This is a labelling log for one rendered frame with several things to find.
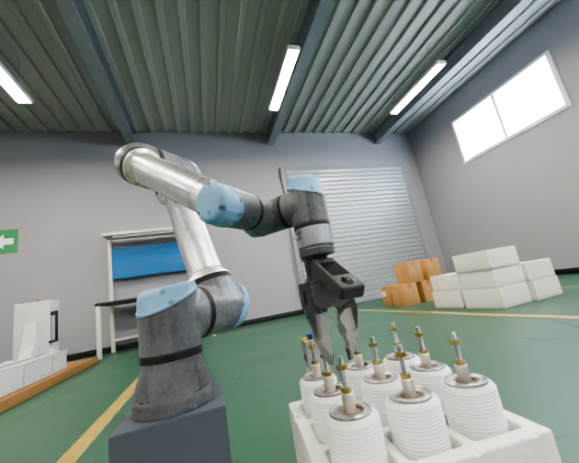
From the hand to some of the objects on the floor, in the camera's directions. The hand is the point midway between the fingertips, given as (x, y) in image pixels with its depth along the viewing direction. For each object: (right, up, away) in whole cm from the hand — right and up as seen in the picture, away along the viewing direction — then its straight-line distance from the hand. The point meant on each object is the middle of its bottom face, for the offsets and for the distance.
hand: (341, 355), depth 51 cm
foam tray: (+15, -35, +7) cm, 38 cm away
